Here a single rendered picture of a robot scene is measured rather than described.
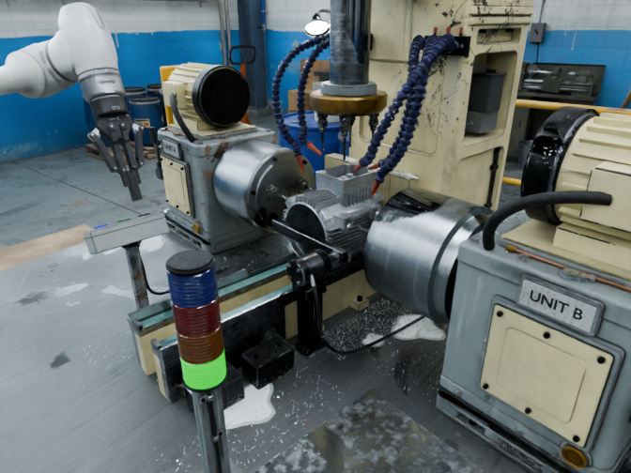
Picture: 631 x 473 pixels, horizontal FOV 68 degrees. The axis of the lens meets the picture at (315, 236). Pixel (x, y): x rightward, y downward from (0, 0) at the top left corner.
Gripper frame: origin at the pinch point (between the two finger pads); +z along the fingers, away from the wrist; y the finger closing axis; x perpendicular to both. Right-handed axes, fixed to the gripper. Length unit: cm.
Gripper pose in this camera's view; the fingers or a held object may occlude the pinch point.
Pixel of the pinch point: (132, 185)
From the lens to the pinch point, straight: 118.7
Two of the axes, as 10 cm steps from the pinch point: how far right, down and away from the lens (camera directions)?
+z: 2.6, 9.6, 1.2
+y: 7.5, -2.8, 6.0
